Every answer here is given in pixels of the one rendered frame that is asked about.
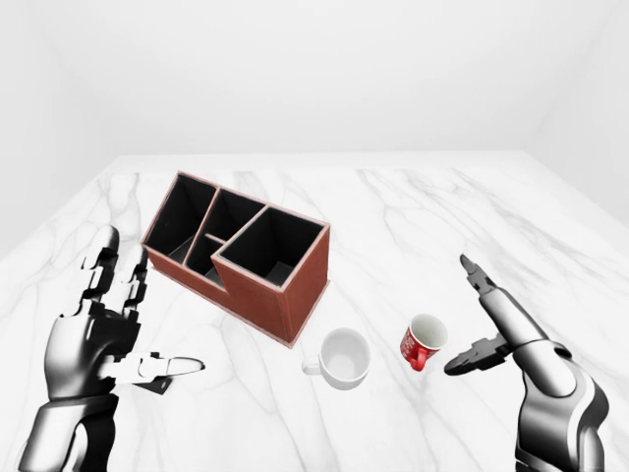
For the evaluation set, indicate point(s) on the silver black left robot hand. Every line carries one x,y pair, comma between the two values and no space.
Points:
78,344

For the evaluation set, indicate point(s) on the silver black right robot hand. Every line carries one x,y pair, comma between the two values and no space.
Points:
516,322

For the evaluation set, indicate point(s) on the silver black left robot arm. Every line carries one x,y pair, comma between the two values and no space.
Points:
64,435

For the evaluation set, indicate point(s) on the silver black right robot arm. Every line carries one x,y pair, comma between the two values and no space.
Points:
560,428

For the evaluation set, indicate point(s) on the red mug with white print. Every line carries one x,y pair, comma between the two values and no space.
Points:
423,340

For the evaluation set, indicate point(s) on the red-brown desk caddy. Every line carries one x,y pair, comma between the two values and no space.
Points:
243,255

